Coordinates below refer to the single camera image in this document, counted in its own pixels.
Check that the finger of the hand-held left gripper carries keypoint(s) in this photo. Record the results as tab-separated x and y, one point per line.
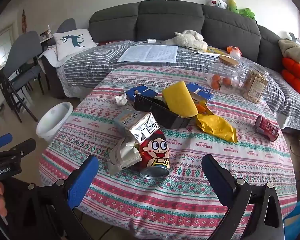
22	148
2	141

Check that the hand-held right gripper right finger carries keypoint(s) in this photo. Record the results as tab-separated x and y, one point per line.
216	177

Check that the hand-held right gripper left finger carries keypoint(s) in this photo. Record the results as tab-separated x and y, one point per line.
83	180

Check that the white plastic bin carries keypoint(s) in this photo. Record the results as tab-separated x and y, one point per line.
52	127

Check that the white paper packet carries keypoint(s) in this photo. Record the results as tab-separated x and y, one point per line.
122	157

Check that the red cartoon face can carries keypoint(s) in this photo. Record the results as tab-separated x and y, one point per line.
155	155

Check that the red drink can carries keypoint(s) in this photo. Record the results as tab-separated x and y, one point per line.
266	127

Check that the grey white milk carton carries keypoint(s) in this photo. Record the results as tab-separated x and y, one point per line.
140	127

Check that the person's left hand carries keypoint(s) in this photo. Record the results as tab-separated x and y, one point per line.
0	202

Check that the patterned red green tablecloth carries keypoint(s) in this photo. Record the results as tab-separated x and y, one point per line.
190	155

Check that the yellow plastic wrapper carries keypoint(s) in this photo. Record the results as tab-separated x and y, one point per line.
215	126

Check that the orange peel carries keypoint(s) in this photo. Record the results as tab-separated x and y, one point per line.
201	108

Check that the black plastic tray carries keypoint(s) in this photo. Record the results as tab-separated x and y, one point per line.
162	116

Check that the blue box with white print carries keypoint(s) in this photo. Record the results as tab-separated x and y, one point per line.
200	91

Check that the small crumpled white tissue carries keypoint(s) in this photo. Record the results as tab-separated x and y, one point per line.
121	99

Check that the yellow sponge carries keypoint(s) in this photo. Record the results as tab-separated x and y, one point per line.
177	97

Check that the mandarin orange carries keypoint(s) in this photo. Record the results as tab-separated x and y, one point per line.
226	81
216	78
216	86

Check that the grey folding chair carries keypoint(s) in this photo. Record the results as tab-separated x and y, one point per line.
22	47

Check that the clear plastic snack jar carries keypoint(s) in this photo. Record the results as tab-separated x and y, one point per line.
255	87

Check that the blue box with nut print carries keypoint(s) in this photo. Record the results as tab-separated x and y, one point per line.
140	91

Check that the grey striped blanket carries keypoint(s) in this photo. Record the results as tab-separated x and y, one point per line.
90	62

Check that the glass jar with wooden lid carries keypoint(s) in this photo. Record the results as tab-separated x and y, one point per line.
223	67

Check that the white deer print pillow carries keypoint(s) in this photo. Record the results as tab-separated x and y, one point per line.
72	43

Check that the yellow booklet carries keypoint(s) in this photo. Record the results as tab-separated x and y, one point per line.
213	51

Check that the orange white snack bag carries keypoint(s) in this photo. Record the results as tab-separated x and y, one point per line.
233	52

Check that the red cushion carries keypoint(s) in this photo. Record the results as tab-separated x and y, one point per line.
295	75

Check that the cream plush toy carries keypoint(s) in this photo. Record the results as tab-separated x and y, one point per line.
190	40

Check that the printed paper sheet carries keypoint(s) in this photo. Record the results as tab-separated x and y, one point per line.
150	53

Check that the beige fleece blanket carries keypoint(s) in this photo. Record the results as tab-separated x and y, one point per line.
293	51

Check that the white charger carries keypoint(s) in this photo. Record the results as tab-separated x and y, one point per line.
150	40

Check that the dark grey sofa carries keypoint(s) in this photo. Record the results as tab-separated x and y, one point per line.
170	22

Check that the yellow green plush toy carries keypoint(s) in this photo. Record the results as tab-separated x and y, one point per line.
232	5

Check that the white plush toy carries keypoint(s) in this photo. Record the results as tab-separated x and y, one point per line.
216	3

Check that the red wall hanging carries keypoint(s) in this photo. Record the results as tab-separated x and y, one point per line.
24	21

